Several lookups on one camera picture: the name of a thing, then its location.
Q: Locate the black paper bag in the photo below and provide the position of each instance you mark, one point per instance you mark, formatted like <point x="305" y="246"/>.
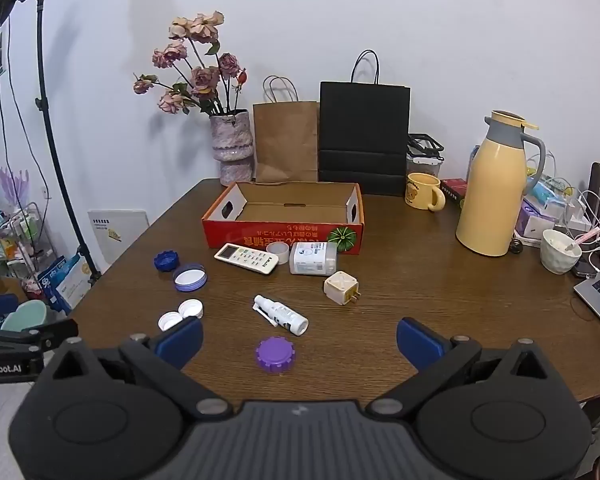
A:
<point x="362" y="130"/>

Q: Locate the blue ribbed lid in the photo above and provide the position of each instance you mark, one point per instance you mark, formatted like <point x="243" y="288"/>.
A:
<point x="166" y="261"/>

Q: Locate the purple tissue pack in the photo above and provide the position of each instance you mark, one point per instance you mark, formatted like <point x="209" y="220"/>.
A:
<point x="535" y="220"/>

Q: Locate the dried pink flowers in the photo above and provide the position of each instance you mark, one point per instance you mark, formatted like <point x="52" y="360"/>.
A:
<point x="202" y="77"/>

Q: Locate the purple coral ornament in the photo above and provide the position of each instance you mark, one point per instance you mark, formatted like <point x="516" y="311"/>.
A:
<point x="12" y="182"/>

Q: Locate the blue jar lid white inside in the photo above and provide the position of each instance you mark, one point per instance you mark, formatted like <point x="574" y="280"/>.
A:
<point x="190" y="276"/>

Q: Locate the dark red box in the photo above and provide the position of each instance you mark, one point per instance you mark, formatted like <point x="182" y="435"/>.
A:
<point x="454" y="190"/>

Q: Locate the green bowl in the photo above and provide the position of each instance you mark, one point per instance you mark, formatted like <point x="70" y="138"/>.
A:
<point x="27" y="312"/>

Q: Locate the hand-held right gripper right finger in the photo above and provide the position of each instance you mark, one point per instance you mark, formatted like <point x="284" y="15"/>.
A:
<point x="420" y="342"/>

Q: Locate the purple ribbed lid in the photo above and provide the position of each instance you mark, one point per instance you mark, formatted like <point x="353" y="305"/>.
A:
<point x="275" y="355"/>

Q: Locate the blue drink can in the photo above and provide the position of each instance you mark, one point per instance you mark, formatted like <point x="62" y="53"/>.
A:
<point x="474" y="160"/>

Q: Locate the white remote control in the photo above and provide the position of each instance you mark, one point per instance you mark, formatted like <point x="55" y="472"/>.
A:
<point x="245" y="257"/>

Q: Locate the black light stand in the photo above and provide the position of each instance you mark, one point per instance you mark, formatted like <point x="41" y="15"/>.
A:
<point x="45" y="110"/>

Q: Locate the dark phone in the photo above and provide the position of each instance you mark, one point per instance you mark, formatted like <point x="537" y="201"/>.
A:
<point x="584" y="271"/>

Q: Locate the blue and white pack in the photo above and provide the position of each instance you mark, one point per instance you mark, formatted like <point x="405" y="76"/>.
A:
<point x="65" y="280"/>

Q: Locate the clear cotton swab container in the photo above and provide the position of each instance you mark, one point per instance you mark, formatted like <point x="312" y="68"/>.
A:
<point x="312" y="260"/>

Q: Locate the white plastic bottle cap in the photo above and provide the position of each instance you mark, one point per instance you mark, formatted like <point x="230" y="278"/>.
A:
<point x="191" y="308"/>
<point x="169" y="321"/>

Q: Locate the white ribbed bowl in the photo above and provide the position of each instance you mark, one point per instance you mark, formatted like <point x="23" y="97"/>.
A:
<point x="557" y="258"/>

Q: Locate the white booklet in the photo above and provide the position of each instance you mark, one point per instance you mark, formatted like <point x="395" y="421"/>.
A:
<point x="117" y="235"/>

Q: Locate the brown paper bag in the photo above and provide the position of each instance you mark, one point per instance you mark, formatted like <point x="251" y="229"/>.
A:
<point x="285" y="140"/>

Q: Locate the white tape roll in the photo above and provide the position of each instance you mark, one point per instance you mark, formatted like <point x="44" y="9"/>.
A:
<point x="285" y="252"/>

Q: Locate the yellow thermos jug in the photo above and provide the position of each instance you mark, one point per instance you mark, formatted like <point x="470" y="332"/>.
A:
<point x="490" y="195"/>

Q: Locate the cream plug adapter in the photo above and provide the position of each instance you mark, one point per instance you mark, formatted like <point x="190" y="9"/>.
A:
<point x="337" y="286"/>

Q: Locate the purple speckled vase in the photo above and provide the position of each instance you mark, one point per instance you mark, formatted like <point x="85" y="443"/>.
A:
<point x="232" y="145"/>

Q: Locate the small black object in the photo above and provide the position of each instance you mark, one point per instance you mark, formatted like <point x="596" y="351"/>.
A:
<point x="516" y="246"/>

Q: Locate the red cardboard box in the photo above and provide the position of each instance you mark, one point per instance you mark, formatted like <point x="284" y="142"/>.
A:
<point x="260" y="235"/>

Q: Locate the white spray bottle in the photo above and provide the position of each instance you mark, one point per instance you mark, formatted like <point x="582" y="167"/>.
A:
<point x="285" y="316"/>

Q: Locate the pink spoon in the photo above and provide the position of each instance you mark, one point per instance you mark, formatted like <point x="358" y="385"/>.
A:
<point x="582" y="237"/>

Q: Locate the yellow bear mug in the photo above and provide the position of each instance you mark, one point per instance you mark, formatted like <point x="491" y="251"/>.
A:
<point x="420" y="192"/>

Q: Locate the clear container black clip lid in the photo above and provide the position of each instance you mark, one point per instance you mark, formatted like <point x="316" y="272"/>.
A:
<point x="422" y="165"/>

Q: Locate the blue tissue pack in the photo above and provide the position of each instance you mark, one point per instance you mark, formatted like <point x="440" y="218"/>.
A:
<point x="547" y="192"/>

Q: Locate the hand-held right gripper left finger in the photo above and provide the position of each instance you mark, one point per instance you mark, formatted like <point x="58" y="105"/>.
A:
<point x="180" y="342"/>

